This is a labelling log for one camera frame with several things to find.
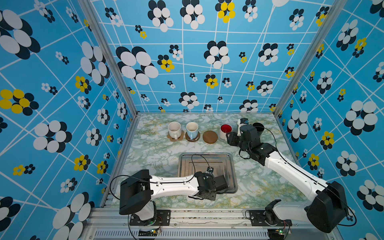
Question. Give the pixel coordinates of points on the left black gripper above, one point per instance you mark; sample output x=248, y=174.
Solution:
x=213, y=198

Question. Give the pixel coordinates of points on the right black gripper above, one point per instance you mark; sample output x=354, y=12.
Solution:
x=231, y=140

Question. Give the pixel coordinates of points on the black mug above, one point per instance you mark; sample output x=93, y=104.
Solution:
x=259, y=127

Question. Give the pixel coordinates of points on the red interior white mug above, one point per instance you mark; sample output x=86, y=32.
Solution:
x=224, y=130

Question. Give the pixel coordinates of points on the round brown coaster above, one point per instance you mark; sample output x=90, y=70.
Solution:
x=210, y=137
x=193, y=140

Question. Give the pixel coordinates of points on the round brown coaster front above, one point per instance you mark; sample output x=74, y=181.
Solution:
x=193, y=140

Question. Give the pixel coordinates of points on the white mug blue handle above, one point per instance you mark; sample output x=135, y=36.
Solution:
x=192, y=129

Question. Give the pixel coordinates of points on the white speckled mug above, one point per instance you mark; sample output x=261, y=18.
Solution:
x=174, y=130

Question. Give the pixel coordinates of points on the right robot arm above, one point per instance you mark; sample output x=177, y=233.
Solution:
x=326, y=205

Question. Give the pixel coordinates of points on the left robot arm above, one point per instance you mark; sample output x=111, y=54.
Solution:
x=138, y=192

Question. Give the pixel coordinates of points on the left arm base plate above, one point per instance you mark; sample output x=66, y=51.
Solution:
x=161, y=218

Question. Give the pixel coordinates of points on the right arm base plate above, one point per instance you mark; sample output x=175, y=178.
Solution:
x=258, y=218

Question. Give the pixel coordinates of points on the aluminium front frame rail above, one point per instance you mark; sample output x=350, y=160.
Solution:
x=199, y=224

